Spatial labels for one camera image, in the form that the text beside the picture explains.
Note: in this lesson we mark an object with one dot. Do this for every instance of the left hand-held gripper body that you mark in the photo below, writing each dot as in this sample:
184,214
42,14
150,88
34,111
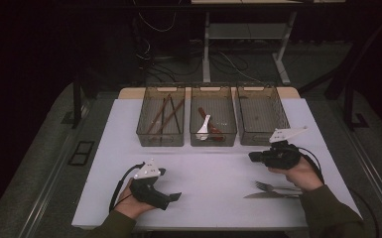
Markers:
145,191

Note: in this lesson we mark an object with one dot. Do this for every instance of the brown wooden spoon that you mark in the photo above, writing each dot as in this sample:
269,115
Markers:
215,129

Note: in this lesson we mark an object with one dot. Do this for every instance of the person's left hand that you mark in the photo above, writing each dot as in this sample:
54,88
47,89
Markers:
127,205

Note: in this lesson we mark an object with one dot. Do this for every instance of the grey transparent storage bin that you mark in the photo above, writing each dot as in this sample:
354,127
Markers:
147,109
258,112
223,109

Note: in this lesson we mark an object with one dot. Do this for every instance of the white metal desk frame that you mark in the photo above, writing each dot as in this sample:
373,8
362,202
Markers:
244,31

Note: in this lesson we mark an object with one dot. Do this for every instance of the black metal stand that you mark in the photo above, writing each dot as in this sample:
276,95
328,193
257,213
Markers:
349,99
76,99

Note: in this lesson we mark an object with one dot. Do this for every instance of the white ceramic spoon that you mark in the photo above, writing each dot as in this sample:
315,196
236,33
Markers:
204,129

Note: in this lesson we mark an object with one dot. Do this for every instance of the white board sheet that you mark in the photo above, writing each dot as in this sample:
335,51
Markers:
211,178

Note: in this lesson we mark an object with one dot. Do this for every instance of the person's right hand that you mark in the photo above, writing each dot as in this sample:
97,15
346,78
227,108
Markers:
302,177

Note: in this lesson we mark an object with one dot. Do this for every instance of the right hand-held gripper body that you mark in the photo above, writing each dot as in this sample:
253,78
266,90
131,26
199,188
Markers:
282,157

